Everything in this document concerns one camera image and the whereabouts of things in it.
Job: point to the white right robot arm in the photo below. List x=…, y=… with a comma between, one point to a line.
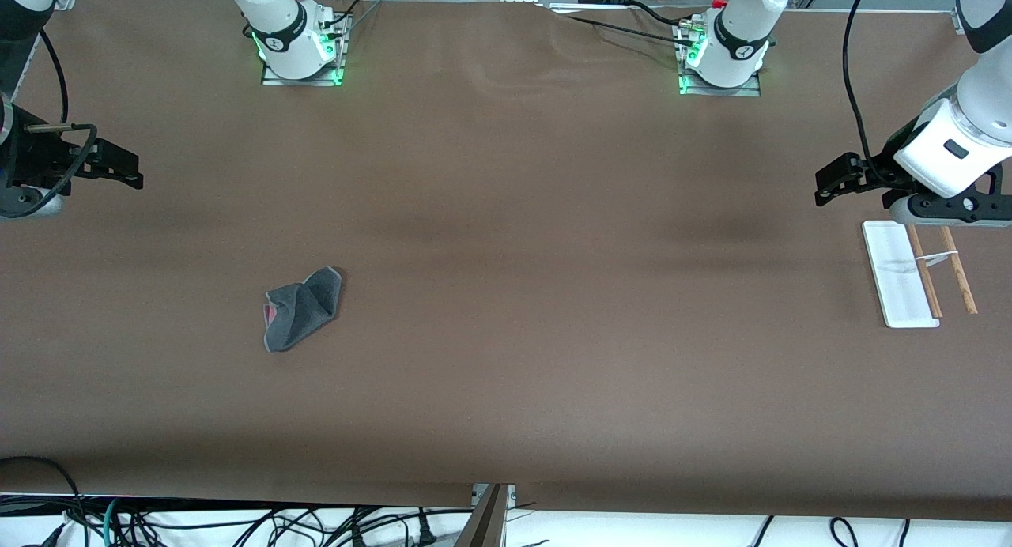
x=277, y=25

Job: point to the white flat sheet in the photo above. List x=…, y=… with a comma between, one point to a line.
x=593, y=9

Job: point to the brown table cover sheet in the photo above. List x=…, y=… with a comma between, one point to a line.
x=506, y=333

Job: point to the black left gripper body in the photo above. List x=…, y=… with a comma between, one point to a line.
x=884, y=171

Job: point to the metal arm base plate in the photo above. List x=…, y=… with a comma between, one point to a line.
x=304, y=81
x=743, y=92

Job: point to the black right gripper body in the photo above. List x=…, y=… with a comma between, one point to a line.
x=35, y=161

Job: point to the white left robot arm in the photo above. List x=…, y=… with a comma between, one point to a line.
x=735, y=25

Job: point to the silver metal table bracket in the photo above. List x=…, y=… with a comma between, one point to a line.
x=510, y=496

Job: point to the grey towel with red edge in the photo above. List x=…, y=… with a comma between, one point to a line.
x=304, y=310

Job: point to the dark brown support beam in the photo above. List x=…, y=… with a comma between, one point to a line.
x=484, y=527

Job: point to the white rack with wooden rods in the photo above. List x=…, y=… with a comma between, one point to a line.
x=893, y=278

